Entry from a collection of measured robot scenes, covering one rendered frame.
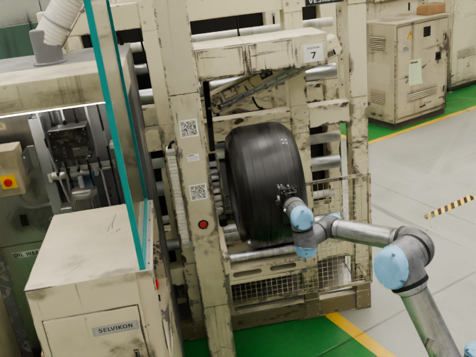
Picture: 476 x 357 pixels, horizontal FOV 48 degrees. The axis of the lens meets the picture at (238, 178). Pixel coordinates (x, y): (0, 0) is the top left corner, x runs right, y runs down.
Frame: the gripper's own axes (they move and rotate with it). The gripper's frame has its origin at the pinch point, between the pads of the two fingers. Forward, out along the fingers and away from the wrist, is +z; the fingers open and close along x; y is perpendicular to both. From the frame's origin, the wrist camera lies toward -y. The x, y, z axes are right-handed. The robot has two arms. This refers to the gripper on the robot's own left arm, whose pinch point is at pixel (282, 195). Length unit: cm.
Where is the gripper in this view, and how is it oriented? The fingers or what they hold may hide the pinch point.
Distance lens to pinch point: 218.9
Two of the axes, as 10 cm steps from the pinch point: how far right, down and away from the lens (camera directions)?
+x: -9.8, 1.5, -1.0
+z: -1.3, -2.7, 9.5
